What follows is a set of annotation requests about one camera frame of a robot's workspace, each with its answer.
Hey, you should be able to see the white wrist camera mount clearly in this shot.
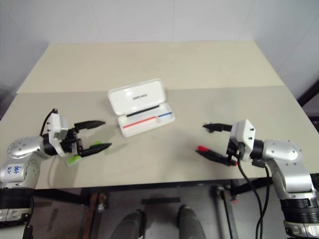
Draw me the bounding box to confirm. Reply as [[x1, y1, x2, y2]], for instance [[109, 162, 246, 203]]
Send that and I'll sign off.
[[46, 113, 70, 157], [228, 119, 257, 162]]

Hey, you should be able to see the dark rounded shape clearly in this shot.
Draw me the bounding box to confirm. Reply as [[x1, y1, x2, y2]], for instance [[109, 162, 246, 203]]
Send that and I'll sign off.
[[116, 210, 148, 239], [176, 205, 208, 239]]

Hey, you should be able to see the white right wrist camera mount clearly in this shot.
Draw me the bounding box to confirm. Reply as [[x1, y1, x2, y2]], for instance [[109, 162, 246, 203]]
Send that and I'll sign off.
[[228, 119, 257, 162]]

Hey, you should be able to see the black table frame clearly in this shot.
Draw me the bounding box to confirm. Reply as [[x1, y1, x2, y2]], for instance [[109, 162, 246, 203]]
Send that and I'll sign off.
[[32, 178, 275, 209]]

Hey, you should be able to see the black pen with red cap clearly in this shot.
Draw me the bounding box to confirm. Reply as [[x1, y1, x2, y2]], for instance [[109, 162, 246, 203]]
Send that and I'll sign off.
[[195, 145, 237, 167]]

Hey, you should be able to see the white open pencil case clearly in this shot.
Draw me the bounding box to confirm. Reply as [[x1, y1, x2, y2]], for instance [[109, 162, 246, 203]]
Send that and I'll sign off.
[[108, 79, 175, 138]]

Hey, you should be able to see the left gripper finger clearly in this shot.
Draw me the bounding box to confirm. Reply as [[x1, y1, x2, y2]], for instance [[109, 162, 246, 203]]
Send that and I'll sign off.
[[74, 120, 107, 133], [79, 142, 112, 158]]

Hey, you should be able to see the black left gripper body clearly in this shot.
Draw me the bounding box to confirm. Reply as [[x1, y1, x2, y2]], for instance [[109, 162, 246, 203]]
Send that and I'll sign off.
[[59, 126, 85, 158]]

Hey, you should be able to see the black tape strip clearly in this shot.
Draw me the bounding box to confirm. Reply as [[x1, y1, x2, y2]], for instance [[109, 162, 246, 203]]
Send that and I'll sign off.
[[141, 197, 181, 206]]

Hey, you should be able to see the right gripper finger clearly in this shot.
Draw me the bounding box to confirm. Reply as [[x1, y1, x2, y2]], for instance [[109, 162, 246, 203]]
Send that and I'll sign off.
[[198, 151, 231, 166], [202, 122, 234, 133]]

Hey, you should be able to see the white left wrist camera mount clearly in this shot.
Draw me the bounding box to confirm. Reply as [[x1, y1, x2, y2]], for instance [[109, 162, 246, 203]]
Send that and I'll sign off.
[[46, 113, 70, 157]]

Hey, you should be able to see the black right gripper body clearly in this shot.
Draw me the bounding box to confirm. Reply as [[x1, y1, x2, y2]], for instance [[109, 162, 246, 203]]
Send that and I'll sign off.
[[225, 139, 244, 164]]

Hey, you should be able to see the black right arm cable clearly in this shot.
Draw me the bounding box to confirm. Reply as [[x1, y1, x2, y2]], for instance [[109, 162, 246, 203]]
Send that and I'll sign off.
[[251, 159, 273, 225], [236, 149, 265, 239]]

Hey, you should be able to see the grey metal table leg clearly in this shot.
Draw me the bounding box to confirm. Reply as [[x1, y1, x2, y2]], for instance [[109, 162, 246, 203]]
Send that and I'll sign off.
[[213, 185, 238, 239]]

